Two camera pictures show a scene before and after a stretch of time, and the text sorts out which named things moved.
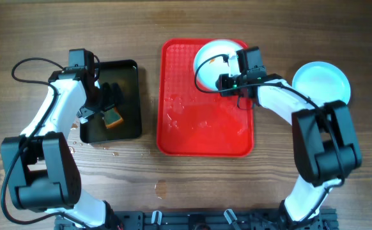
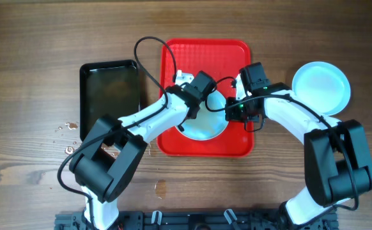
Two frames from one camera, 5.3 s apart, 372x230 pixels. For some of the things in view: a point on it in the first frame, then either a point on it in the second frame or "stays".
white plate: (322, 82) stays
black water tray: (119, 85) stays
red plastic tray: (192, 120) stays
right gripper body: (232, 87) → (243, 114)
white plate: (322, 85) stays
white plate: (210, 70) → (207, 124)
